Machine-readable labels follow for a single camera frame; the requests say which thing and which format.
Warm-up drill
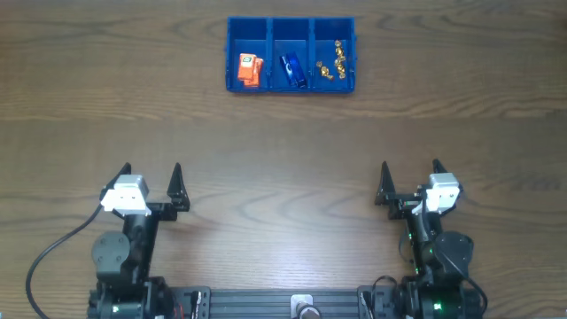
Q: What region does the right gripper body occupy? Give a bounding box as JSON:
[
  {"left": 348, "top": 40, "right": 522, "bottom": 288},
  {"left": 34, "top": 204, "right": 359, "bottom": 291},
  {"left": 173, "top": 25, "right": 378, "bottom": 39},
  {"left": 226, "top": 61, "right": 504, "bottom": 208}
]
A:
[{"left": 387, "top": 191, "right": 427, "bottom": 221}]

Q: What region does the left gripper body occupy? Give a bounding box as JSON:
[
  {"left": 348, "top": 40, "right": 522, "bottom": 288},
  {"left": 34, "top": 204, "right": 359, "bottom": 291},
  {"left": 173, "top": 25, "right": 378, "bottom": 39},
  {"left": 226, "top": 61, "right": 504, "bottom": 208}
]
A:
[{"left": 145, "top": 201, "right": 179, "bottom": 222}]

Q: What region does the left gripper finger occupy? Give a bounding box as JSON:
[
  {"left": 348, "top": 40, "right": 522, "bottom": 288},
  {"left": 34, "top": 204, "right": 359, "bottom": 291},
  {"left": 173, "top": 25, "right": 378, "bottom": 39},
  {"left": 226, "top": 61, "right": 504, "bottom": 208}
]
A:
[
  {"left": 167, "top": 161, "right": 191, "bottom": 212},
  {"left": 99, "top": 161, "right": 133, "bottom": 201}
]

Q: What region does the blue tray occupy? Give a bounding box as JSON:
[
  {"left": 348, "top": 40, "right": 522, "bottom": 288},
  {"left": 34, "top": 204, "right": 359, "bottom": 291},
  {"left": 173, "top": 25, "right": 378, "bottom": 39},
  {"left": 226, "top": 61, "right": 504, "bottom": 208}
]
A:
[{"left": 225, "top": 15, "right": 358, "bottom": 95}]

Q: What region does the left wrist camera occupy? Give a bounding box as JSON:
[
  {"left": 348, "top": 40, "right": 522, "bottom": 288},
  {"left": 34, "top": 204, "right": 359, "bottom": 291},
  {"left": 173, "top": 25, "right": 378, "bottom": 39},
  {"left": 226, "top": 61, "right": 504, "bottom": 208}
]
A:
[{"left": 100, "top": 174, "right": 152, "bottom": 217}]

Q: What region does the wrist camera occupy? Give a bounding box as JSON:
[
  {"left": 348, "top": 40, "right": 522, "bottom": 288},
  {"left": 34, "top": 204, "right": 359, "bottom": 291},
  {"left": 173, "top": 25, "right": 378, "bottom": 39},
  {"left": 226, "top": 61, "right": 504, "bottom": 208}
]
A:
[
  {"left": 100, "top": 174, "right": 152, "bottom": 217},
  {"left": 411, "top": 172, "right": 462, "bottom": 216}
]

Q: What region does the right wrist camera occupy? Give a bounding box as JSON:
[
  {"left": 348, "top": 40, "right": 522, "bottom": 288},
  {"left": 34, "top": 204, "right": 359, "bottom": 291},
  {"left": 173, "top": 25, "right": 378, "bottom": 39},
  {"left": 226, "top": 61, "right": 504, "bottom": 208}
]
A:
[{"left": 411, "top": 172, "right": 462, "bottom": 216}]

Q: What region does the mounting rail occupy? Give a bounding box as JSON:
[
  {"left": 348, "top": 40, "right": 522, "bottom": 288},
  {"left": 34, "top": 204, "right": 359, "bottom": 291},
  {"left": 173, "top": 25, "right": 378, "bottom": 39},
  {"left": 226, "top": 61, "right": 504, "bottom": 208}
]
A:
[{"left": 87, "top": 285, "right": 486, "bottom": 319}]

